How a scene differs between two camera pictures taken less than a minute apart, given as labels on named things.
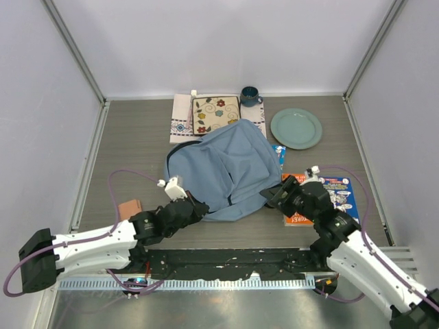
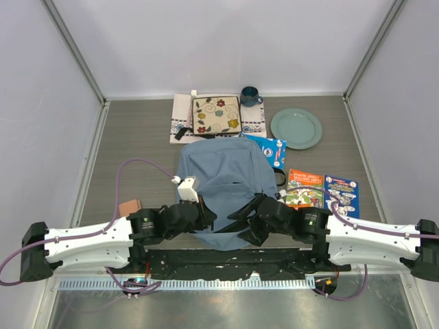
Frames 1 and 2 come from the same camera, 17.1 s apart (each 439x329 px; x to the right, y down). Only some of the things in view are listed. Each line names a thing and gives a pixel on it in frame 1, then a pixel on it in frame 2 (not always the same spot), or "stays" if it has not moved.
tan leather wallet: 129,208 stays
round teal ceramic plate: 295,128 stays
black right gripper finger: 270,194 -> 247,212
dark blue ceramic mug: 250,97 stays
